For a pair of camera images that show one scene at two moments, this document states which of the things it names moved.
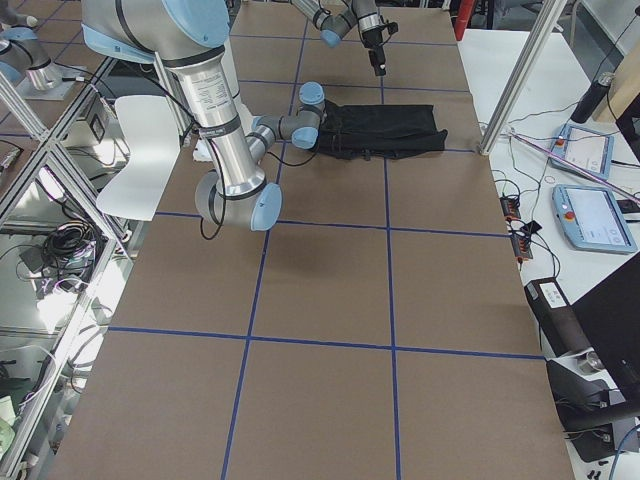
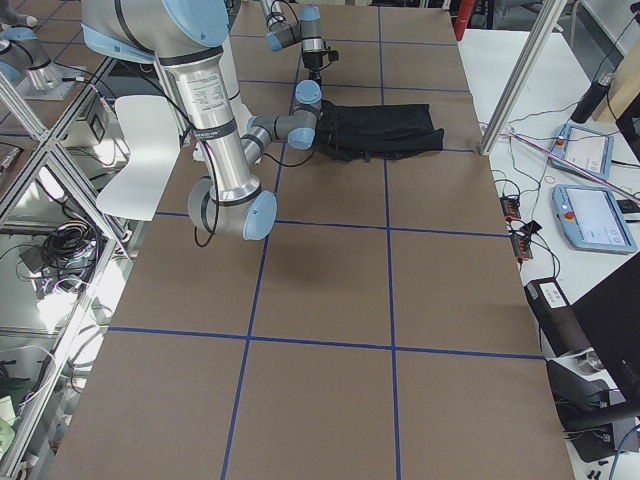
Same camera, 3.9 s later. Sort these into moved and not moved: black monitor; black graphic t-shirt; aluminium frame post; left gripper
Moved: left gripper
Not moved: aluminium frame post; black graphic t-shirt; black monitor
